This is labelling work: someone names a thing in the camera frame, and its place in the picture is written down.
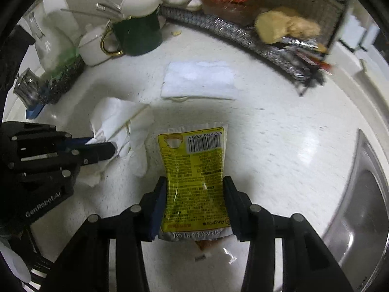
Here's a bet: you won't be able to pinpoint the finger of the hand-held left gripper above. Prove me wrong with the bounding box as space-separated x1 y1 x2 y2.
53 132 96 148
62 142 116 177

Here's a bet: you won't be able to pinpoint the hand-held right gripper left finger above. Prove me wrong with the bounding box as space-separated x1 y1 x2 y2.
50 176 168 292

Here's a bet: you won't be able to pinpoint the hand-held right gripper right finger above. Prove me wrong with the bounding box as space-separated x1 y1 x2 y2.
223 175 354 292

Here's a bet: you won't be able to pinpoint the white tissue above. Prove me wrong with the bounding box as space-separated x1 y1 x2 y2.
88 97 155 187

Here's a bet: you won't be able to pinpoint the yellow snack packet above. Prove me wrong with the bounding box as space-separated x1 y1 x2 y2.
157 123 239 242

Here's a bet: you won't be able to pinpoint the blue saucer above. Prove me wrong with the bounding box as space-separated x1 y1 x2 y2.
26 102 46 120

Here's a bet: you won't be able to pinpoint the steel wool scrubber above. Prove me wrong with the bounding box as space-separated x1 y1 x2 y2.
45 56 86 104

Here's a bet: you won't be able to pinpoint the small steel teapot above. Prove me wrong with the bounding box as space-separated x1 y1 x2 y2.
14 68 46 105

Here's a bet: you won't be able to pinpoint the green plastic dish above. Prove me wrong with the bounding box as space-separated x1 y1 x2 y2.
45 49 81 73

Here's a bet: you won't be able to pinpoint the white lidded ceramic pot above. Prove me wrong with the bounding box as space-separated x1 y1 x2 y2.
78 24 122 66

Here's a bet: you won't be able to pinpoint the glass carafe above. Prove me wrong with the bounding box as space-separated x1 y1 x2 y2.
23 0 81 76

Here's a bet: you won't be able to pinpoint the folded white paper towel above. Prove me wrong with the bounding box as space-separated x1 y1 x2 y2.
160 61 239 101

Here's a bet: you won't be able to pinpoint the dark green mug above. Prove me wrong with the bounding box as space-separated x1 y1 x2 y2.
102 9 163 57

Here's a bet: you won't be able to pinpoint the stainless steel sink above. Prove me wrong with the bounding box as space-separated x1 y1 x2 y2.
320 129 389 292

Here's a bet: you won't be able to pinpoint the foil seasoning sachets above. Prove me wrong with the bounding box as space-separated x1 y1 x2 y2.
280 36 332 73

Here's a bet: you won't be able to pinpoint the ginger root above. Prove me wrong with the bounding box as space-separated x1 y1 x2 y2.
255 6 322 45

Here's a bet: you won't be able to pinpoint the box of red chilies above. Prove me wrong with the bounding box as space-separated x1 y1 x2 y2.
201 0 259 25

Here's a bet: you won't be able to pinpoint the metal cutlery handles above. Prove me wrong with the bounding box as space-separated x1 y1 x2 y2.
61 0 125 19

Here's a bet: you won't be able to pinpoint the black wire rack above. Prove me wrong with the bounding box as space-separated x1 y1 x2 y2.
159 0 350 96

